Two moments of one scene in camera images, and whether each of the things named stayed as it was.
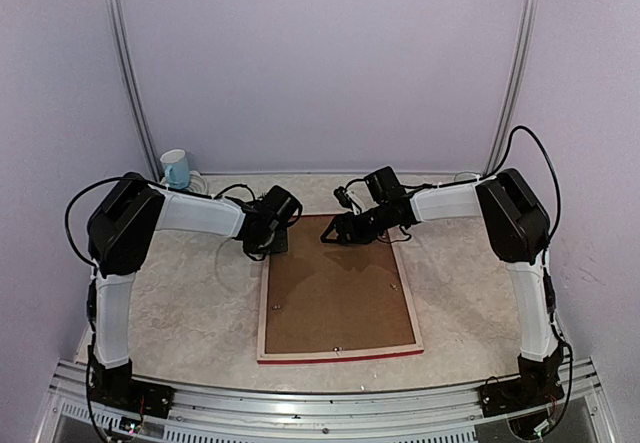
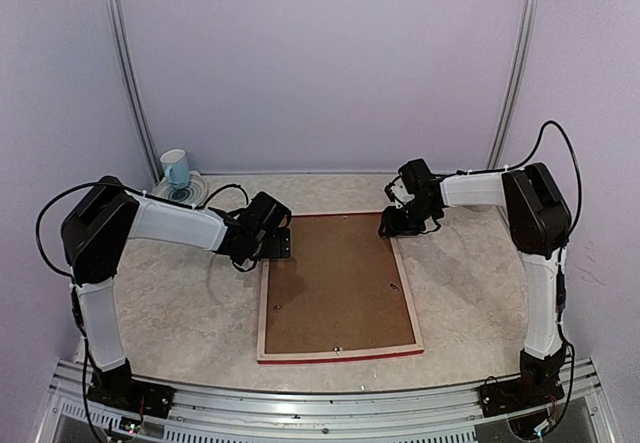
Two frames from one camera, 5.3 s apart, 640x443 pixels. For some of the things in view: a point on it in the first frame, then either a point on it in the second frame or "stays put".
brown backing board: [329, 298] stays put
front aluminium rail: [215, 414] stays put
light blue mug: [176, 169] stays put
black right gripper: [352, 231] to [394, 226]
